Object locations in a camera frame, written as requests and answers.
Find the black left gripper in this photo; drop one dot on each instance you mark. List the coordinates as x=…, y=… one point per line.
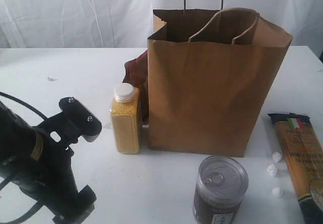
x=52, y=180

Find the yellow grain bottle white cap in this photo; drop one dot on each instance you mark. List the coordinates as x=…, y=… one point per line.
x=126, y=119

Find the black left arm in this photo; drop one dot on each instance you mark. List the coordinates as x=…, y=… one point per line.
x=20, y=145

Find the brown coffee pouch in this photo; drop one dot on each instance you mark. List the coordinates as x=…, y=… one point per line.
x=136, y=74

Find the brown paper bag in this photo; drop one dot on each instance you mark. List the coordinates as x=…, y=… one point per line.
x=209, y=72

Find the brown can silver lid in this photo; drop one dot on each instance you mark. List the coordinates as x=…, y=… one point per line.
x=220, y=189

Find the spaghetti packet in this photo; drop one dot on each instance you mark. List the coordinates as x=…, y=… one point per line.
x=303, y=156

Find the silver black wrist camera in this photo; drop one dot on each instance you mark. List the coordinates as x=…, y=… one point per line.
x=82, y=118

